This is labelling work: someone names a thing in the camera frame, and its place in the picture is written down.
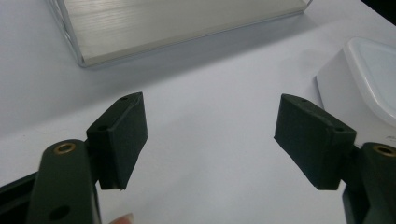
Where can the clear acrylic tray with wooden base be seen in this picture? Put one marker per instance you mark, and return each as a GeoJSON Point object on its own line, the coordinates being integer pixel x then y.
{"type": "Point", "coordinates": [174, 25]}

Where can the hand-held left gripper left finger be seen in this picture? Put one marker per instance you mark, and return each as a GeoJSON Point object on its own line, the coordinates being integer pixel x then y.
{"type": "Point", "coordinates": [115, 140]}

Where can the white plastic box with lid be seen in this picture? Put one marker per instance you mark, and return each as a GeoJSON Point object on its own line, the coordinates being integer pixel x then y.
{"type": "Point", "coordinates": [364, 90]}

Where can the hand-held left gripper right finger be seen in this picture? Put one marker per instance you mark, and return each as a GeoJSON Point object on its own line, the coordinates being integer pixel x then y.
{"type": "Point", "coordinates": [314, 137]}

